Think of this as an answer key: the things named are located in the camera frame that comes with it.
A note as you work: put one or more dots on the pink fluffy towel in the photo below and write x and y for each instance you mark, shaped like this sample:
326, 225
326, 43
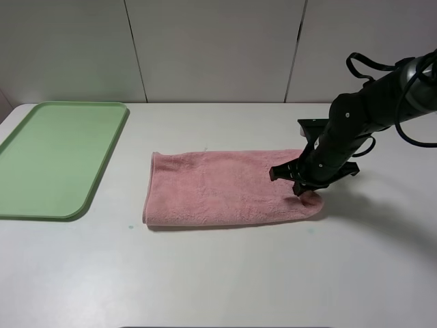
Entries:
223, 188

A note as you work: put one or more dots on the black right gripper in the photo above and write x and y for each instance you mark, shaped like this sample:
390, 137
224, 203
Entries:
322, 163

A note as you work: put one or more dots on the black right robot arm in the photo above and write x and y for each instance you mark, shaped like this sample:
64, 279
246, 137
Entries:
391, 95

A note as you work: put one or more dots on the green plastic tray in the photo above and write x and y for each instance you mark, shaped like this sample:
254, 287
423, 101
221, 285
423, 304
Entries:
54, 160

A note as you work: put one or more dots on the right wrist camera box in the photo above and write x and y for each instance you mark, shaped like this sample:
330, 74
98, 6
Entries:
312, 128

